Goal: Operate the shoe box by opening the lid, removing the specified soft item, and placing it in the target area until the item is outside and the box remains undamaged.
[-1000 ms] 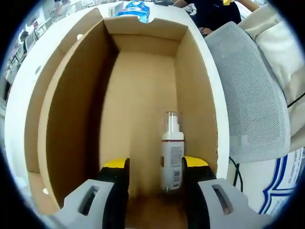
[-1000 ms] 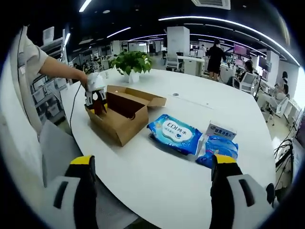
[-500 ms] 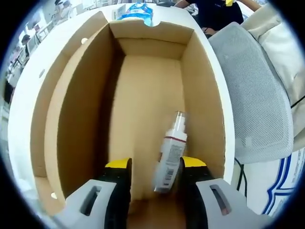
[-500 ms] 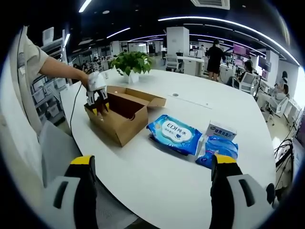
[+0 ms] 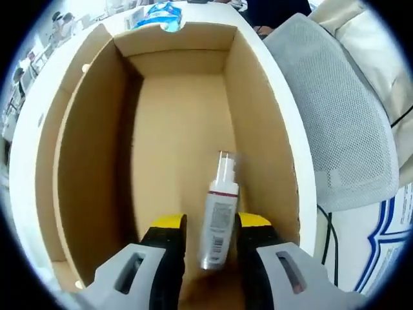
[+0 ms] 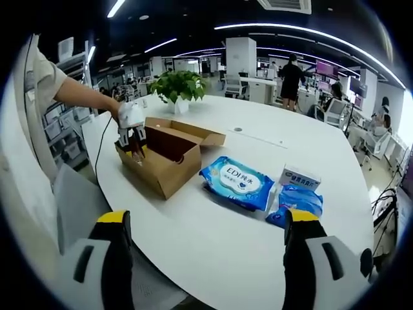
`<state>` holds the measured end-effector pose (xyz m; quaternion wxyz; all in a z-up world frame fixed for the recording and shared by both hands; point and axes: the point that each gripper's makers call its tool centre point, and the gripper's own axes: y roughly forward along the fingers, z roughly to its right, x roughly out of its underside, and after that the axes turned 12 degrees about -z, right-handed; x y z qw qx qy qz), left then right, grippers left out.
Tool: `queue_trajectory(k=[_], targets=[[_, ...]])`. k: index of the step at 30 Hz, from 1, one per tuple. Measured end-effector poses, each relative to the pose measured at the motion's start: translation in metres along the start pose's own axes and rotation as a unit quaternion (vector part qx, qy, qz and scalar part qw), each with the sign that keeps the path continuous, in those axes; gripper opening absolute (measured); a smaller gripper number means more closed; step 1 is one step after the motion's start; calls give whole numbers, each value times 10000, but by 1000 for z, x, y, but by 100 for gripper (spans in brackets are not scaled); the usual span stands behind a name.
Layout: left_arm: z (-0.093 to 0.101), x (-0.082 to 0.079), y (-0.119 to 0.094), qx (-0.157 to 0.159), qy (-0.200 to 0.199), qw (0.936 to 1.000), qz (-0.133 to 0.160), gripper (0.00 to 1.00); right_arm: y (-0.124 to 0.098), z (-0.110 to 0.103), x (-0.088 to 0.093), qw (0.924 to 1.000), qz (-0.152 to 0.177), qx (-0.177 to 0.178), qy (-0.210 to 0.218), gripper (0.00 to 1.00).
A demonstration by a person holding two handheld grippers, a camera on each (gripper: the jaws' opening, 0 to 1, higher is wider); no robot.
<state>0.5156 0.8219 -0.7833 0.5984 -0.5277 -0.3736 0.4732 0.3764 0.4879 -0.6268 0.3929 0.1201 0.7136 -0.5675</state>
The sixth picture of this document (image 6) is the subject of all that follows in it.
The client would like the ceiling air conditioner unit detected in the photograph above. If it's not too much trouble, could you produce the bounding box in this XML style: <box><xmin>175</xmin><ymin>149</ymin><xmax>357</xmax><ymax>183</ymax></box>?
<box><xmin>256</xmin><ymin>0</ymin><xmax>313</xmax><ymax>16</ymax></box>

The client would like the purple wall screen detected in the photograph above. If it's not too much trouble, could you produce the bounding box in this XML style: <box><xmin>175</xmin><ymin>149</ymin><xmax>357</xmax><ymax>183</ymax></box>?
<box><xmin>316</xmin><ymin>59</ymin><xmax>339</xmax><ymax>78</ymax></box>

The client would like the blue wet wipes pack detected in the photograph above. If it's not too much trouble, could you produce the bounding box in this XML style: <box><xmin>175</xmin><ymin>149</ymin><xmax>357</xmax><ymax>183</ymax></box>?
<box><xmin>198</xmin><ymin>156</ymin><xmax>277</xmax><ymax>213</ymax></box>

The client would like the white office chair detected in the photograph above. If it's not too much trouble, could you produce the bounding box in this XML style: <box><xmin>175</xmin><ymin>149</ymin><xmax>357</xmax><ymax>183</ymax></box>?
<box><xmin>317</xmin><ymin>98</ymin><xmax>347</xmax><ymax>129</ymax></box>
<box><xmin>224</xmin><ymin>74</ymin><xmax>249</xmax><ymax>99</ymax></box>

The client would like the brown cardboard shoe box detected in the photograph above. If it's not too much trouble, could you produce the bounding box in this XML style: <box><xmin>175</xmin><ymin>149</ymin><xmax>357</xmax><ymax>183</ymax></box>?
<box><xmin>115</xmin><ymin>116</ymin><xmax>227</xmax><ymax>201</ymax></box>

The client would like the shelf with white bins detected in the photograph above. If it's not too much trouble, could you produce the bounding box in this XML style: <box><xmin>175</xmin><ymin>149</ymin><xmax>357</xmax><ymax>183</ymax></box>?
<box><xmin>41</xmin><ymin>103</ymin><xmax>94</xmax><ymax>165</ymax></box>

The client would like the grey mesh office chair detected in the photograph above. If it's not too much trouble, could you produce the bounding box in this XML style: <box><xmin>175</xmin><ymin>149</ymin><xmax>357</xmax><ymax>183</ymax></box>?
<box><xmin>53</xmin><ymin>163</ymin><xmax>191</xmax><ymax>310</ymax></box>

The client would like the white table cable cover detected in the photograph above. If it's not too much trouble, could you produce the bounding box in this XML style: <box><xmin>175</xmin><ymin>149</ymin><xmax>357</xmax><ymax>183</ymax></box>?
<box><xmin>227</xmin><ymin>126</ymin><xmax>288</xmax><ymax>150</ymax></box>

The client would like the white medicine box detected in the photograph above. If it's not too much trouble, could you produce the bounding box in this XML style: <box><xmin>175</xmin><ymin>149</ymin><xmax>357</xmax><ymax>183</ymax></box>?
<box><xmin>279</xmin><ymin>163</ymin><xmax>323</xmax><ymax>191</ymax></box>

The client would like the blue floral soft pack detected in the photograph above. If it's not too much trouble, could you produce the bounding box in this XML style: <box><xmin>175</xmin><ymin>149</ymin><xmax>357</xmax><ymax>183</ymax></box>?
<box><xmin>265</xmin><ymin>184</ymin><xmax>324</xmax><ymax>229</ymax></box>

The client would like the green plant in white pot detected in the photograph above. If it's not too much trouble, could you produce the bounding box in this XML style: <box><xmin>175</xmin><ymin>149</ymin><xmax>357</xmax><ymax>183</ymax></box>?
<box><xmin>148</xmin><ymin>70</ymin><xmax>207</xmax><ymax>114</ymax></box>

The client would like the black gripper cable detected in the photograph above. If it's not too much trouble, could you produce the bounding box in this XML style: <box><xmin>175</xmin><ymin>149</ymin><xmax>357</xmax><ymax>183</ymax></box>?
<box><xmin>94</xmin><ymin>116</ymin><xmax>114</xmax><ymax>187</ymax></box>

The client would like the dark screen on stand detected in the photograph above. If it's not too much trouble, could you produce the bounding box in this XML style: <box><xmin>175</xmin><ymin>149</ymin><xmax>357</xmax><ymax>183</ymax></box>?
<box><xmin>350</xmin><ymin>77</ymin><xmax>368</xmax><ymax>98</ymax></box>

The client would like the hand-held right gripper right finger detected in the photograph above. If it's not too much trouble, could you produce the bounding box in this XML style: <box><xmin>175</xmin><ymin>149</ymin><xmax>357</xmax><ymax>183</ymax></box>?
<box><xmin>282</xmin><ymin>208</ymin><xmax>372</xmax><ymax>310</ymax></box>

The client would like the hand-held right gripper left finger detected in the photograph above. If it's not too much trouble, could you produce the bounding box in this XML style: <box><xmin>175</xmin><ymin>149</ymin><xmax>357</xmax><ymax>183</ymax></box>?
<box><xmin>62</xmin><ymin>209</ymin><xmax>136</xmax><ymax>310</ymax></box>

